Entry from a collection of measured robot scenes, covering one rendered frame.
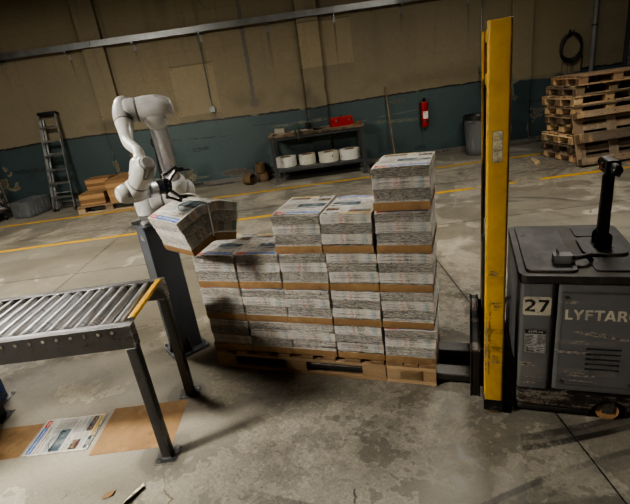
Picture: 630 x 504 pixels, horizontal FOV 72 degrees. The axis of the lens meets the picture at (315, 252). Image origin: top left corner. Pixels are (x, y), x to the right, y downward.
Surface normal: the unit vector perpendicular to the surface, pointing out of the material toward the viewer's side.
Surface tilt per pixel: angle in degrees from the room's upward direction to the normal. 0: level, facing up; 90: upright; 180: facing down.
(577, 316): 90
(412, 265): 90
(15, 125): 90
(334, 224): 90
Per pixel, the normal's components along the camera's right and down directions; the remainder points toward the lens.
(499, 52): -0.30, 0.38
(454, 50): 0.03, 0.36
